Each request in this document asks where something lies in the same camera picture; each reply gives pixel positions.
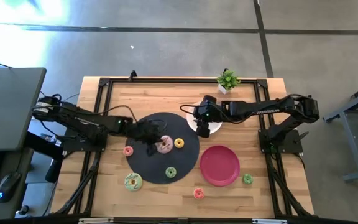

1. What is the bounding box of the dark grey desk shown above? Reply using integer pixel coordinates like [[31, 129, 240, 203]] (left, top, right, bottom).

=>
[[0, 148, 34, 222]]

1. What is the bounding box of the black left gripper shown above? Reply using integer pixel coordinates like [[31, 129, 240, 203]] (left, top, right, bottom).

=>
[[125, 119, 165, 157]]

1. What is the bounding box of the white bracket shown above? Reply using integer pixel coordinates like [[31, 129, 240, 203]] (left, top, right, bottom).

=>
[[78, 217, 114, 224], [252, 218, 288, 224]]

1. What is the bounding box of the large pink frosted donut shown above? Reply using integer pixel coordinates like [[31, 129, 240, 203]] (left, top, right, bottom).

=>
[[155, 134, 174, 155]]

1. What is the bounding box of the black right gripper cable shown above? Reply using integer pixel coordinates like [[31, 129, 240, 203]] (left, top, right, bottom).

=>
[[180, 104, 199, 118]]

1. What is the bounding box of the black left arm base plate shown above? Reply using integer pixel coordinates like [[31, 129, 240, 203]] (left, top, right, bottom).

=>
[[61, 126, 108, 152]]

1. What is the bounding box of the small green potted plant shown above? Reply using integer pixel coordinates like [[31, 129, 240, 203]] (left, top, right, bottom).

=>
[[216, 68, 241, 95]]

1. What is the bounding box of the brown left arm cable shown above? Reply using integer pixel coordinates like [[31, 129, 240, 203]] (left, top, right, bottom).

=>
[[104, 105, 139, 123]]

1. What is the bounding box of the black computer mouse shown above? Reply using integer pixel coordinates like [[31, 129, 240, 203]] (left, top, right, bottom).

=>
[[0, 171, 22, 203]]

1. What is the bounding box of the black aluminium table frame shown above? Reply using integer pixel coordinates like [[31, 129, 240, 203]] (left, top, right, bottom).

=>
[[50, 77, 315, 218]]

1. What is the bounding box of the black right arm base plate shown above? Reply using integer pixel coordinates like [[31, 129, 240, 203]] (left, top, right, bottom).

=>
[[258, 129, 304, 154]]

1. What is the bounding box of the large green frosted donut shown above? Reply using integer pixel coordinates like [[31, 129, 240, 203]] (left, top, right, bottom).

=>
[[124, 172, 144, 192]]

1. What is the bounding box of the grey metal table stand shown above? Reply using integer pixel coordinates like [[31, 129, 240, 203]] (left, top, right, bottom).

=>
[[323, 79, 358, 183]]

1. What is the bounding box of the white round plate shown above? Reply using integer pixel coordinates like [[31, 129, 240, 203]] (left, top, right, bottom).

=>
[[186, 101, 223, 135]]

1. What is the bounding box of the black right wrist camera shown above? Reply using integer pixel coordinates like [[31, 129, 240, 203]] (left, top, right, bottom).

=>
[[201, 95, 218, 108]]

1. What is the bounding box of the red round plate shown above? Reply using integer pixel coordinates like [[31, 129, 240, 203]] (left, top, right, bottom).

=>
[[200, 145, 241, 187]]

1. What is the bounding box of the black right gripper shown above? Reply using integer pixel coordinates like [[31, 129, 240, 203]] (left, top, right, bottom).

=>
[[193, 102, 224, 139]]

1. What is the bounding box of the grey desk surface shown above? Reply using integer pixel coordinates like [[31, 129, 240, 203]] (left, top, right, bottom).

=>
[[0, 67, 47, 152]]

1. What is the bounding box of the black round mat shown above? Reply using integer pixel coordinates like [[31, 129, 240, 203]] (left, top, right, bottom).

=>
[[126, 112, 200, 185]]

